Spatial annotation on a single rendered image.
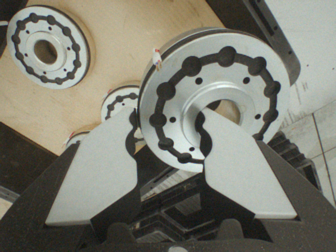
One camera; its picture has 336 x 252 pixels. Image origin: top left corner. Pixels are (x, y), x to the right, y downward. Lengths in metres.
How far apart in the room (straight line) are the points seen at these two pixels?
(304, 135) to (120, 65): 1.62
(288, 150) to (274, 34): 0.83
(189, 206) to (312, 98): 0.98
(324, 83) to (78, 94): 0.55
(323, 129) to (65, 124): 1.77
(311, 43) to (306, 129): 1.26
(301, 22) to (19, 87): 0.54
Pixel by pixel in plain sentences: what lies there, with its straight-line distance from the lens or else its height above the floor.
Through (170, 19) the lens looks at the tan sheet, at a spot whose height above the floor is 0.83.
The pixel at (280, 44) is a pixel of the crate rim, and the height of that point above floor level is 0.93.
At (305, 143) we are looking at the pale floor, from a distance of 1.83.
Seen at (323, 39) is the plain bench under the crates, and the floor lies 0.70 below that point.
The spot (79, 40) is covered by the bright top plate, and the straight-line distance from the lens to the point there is 0.26.
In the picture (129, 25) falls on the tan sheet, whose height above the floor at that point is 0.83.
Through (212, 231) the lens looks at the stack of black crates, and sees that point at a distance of 1.39.
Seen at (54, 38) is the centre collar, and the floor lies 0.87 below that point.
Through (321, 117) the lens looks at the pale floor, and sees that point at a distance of 1.75.
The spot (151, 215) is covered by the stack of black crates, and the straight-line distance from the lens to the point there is 1.17.
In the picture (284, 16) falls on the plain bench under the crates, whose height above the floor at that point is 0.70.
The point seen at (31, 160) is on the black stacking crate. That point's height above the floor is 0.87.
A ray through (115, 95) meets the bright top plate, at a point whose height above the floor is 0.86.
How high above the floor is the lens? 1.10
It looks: 59 degrees down
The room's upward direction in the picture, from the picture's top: 176 degrees clockwise
